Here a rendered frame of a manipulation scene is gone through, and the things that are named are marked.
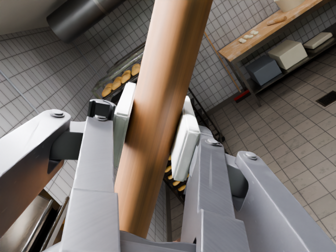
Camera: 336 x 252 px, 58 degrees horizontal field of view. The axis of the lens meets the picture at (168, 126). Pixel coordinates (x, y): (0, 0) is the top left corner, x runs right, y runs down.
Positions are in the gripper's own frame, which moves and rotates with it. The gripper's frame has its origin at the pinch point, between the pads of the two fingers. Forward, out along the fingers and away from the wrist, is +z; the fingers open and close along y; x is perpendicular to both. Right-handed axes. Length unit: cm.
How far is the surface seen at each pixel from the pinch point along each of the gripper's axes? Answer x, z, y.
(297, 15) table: 49, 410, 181
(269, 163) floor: -116, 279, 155
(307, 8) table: 60, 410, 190
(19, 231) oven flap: -118, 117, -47
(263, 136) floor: -105, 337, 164
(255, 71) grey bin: -38, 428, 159
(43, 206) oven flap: -119, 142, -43
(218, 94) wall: -98, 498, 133
